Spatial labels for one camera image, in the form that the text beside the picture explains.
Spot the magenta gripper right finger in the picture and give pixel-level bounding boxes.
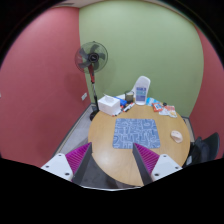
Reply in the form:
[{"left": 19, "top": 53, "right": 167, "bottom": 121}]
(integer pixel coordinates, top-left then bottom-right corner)
[{"left": 132, "top": 143, "right": 182, "bottom": 185}]

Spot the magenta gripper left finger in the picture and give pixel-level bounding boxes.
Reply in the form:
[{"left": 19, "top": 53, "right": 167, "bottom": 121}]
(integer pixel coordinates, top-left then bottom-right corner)
[{"left": 42, "top": 142, "right": 92, "bottom": 185}]

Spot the blue patterned mouse pad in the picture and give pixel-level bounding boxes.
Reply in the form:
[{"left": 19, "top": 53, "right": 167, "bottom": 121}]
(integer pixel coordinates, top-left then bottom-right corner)
[{"left": 113, "top": 118, "right": 160, "bottom": 149}]

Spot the beige computer mouse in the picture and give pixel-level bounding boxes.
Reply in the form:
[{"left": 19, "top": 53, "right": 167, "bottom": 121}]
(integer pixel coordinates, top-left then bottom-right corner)
[{"left": 171, "top": 130, "right": 183, "bottom": 143}]

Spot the round wooden table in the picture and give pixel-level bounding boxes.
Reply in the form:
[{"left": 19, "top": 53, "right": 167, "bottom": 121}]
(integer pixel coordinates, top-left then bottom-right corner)
[{"left": 88, "top": 105, "right": 190, "bottom": 186}]

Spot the black office chair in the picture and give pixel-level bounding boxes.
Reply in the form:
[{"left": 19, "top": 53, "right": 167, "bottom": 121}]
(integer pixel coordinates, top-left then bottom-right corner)
[{"left": 183, "top": 132, "right": 220, "bottom": 168}]

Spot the white orange snack packet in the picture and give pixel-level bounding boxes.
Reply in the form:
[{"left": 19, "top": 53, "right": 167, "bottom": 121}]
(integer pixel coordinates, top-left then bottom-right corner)
[{"left": 159, "top": 105, "right": 177, "bottom": 118}]

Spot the red white marker pen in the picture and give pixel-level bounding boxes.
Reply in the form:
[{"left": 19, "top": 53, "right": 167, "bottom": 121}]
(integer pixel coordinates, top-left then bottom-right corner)
[{"left": 123, "top": 103, "right": 135, "bottom": 112}]

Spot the light blue packet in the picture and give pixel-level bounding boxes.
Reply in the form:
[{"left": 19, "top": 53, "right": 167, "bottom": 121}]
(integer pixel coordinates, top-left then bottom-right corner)
[{"left": 146, "top": 97, "right": 159, "bottom": 106}]

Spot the white tissue box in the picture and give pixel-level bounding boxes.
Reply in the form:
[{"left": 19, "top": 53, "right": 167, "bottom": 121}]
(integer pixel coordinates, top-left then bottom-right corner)
[{"left": 98, "top": 95, "right": 120, "bottom": 115}]

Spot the dark cylindrical cup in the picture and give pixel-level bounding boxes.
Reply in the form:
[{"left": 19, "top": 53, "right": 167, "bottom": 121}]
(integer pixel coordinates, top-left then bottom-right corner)
[{"left": 125, "top": 91, "right": 134, "bottom": 103}]

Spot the white blue-labelled container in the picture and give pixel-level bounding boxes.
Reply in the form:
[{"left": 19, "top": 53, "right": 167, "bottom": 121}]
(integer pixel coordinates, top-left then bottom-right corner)
[{"left": 135, "top": 76, "right": 151, "bottom": 105}]

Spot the black standing fan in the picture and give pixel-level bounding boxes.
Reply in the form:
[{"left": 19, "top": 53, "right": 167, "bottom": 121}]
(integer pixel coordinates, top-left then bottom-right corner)
[{"left": 75, "top": 41, "right": 108, "bottom": 120}]

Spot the white wall socket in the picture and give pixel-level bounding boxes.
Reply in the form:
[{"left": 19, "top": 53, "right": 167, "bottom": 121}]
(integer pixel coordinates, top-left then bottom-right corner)
[{"left": 81, "top": 93, "right": 87, "bottom": 101}]

